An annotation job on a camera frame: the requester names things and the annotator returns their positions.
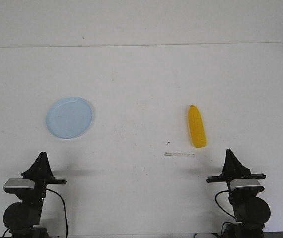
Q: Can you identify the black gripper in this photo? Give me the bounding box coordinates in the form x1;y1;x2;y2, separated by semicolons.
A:
206;149;266;191
22;152;67;198

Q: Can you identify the yellow toy corn cob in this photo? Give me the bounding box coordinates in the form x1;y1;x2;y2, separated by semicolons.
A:
188;105;207;148

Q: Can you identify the light blue plastic plate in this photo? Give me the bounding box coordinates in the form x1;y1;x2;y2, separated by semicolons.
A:
45;97;94;139

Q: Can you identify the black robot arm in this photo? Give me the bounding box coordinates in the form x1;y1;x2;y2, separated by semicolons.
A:
3;152;67;238
206;149;271;238

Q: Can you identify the strip of clear tape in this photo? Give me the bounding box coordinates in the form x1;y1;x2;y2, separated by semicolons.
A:
164;152;195;158

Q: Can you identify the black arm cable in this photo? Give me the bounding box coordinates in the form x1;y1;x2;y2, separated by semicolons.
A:
215;190;236;219
45;188;69;237

